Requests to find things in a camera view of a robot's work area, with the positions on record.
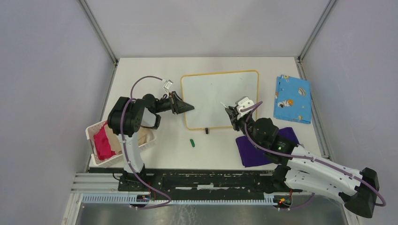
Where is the blue cartoon cloth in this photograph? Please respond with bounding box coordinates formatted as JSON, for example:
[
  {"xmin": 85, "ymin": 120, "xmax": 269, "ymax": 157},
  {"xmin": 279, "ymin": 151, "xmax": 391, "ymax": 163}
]
[{"xmin": 273, "ymin": 75, "xmax": 312, "ymax": 124}]

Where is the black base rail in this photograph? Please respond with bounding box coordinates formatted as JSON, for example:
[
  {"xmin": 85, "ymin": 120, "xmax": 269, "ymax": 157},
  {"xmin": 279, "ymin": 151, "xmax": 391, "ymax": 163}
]
[{"xmin": 118, "ymin": 168, "xmax": 303, "ymax": 201}]

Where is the green marker cap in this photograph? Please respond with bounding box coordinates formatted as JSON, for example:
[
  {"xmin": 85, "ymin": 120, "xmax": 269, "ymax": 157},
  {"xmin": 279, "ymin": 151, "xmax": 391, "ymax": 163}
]
[{"xmin": 190, "ymin": 139, "xmax": 195, "ymax": 148}]

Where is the left aluminium frame post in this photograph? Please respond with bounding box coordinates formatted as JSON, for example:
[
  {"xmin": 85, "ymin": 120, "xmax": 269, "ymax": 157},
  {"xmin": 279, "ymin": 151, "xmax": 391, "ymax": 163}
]
[{"xmin": 77, "ymin": 0, "xmax": 119, "ymax": 66}]

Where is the yellow framed whiteboard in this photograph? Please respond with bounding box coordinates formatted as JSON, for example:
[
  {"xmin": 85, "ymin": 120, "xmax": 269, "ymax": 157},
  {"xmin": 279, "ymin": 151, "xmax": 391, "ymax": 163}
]
[{"xmin": 180, "ymin": 70, "xmax": 260, "ymax": 130}]

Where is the white slotted cable duct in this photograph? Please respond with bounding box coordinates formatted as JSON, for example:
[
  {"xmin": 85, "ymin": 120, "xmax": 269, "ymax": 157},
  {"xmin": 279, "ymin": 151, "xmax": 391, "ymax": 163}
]
[{"xmin": 82, "ymin": 194, "xmax": 277, "ymax": 206}]

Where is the aluminium frame post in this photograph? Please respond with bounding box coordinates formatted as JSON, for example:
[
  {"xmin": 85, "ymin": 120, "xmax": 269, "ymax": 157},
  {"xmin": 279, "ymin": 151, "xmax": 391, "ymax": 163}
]
[
  {"xmin": 77, "ymin": 0, "xmax": 119, "ymax": 66},
  {"xmin": 297, "ymin": 0, "xmax": 338, "ymax": 62}
]

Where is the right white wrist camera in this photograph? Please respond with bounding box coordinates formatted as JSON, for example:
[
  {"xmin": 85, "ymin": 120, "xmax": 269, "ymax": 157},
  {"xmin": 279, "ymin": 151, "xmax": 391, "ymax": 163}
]
[{"xmin": 236, "ymin": 96, "xmax": 259, "ymax": 120}]

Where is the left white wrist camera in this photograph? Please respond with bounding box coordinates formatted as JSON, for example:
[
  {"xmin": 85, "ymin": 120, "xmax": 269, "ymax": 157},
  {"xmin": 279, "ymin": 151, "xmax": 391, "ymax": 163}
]
[{"xmin": 162, "ymin": 79, "xmax": 173, "ymax": 94}]

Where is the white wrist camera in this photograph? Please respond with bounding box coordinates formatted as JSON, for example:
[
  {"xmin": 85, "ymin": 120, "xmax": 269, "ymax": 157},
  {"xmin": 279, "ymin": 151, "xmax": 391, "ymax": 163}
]
[
  {"xmin": 236, "ymin": 96, "xmax": 259, "ymax": 120},
  {"xmin": 162, "ymin": 79, "xmax": 173, "ymax": 94}
]

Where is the red cloth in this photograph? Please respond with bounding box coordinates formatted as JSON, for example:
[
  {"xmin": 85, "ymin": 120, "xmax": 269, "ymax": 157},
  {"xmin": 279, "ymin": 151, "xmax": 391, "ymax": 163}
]
[{"xmin": 93, "ymin": 122, "xmax": 116, "ymax": 160}]

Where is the right aluminium frame post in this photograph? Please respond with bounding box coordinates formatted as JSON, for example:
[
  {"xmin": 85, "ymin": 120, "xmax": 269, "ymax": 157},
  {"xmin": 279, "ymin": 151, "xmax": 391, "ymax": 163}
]
[{"xmin": 297, "ymin": 0, "xmax": 338, "ymax": 62}]

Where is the tan cloth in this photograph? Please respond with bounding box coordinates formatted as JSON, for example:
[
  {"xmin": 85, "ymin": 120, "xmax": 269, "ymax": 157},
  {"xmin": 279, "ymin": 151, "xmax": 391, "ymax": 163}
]
[{"xmin": 104, "ymin": 124, "xmax": 157, "ymax": 155}]

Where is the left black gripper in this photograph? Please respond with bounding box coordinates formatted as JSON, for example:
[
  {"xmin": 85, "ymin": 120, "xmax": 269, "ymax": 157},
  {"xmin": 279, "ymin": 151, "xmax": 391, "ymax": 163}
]
[{"xmin": 154, "ymin": 90, "xmax": 194, "ymax": 114}]

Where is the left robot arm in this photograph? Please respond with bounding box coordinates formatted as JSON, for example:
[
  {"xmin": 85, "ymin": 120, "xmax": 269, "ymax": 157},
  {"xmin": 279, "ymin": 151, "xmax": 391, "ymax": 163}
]
[{"xmin": 107, "ymin": 91, "xmax": 195, "ymax": 191}]

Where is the purple cloth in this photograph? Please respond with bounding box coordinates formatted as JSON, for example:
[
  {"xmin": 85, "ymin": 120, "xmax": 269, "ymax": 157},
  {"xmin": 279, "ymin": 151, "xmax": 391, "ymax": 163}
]
[{"xmin": 236, "ymin": 127, "xmax": 299, "ymax": 167}]

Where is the white plastic basket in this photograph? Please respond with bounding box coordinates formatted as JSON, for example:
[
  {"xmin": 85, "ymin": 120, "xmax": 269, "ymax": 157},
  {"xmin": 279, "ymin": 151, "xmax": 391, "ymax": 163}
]
[{"xmin": 85, "ymin": 120, "xmax": 157, "ymax": 168}]

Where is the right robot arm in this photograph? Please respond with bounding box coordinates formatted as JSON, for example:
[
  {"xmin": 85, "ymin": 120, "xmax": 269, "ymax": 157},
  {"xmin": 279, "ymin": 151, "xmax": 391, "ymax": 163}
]
[{"xmin": 224, "ymin": 106, "xmax": 386, "ymax": 218}]

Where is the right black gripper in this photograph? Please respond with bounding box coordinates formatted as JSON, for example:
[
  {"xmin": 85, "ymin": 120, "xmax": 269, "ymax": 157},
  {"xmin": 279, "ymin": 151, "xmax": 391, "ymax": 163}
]
[{"xmin": 225, "ymin": 106, "xmax": 262, "ymax": 150}]

